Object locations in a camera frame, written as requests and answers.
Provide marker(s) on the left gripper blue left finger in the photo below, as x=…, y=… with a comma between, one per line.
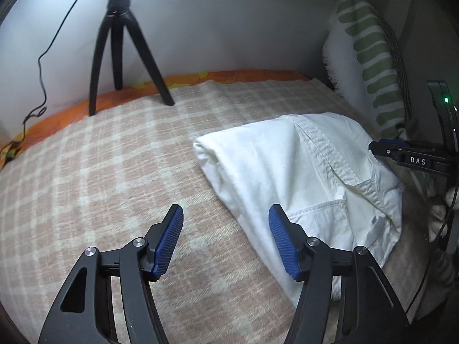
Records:
x=162, y=240

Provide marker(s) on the right hand in grey glove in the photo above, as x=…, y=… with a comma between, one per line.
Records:
x=438, y=213

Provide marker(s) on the checked beige bed blanket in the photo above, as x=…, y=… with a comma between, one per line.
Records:
x=105, y=180

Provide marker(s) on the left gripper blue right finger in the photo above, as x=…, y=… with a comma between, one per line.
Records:
x=289, y=240

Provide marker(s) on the white long-sleeve shirt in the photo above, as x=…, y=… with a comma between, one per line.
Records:
x=319, y=169

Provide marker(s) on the green patterned white pillow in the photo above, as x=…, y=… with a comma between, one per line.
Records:
x=365, y=66

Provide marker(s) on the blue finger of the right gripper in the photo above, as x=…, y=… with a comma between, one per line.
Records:
x=384, y=150
x=394, y=142

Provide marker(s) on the black mini tripod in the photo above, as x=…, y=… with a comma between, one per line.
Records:
x=119, y=19

